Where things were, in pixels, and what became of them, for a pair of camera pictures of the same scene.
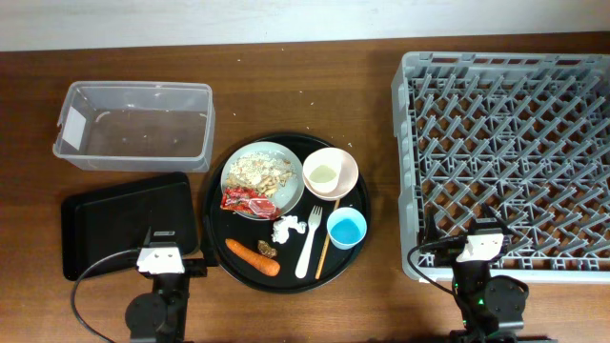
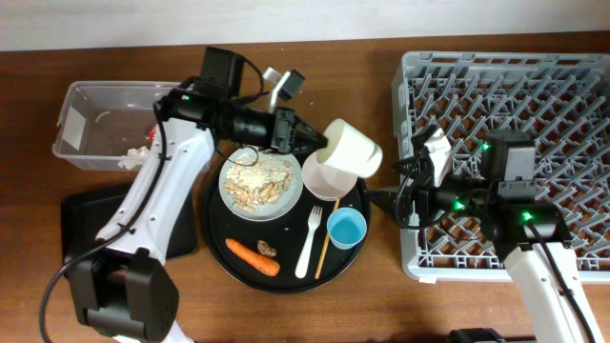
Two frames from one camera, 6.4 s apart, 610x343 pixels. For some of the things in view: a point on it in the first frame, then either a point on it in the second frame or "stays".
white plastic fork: [315, 219] stays
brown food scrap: [265, 249] stays
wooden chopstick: [325, 248] stays
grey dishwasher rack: [524, 134] stays
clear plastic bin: [137, 126] stays
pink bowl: [347, 179] stays
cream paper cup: [321, 169] to [349, 149]
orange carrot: [265, 265] stays
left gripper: [196, 269] to [285, 120]
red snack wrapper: [248, 200] to [151, 133]
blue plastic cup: [347, 228] stays
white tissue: [281, 227] to [134, 158]
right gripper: [448, 252] to [422, 186]
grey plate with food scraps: [268, 169] stays
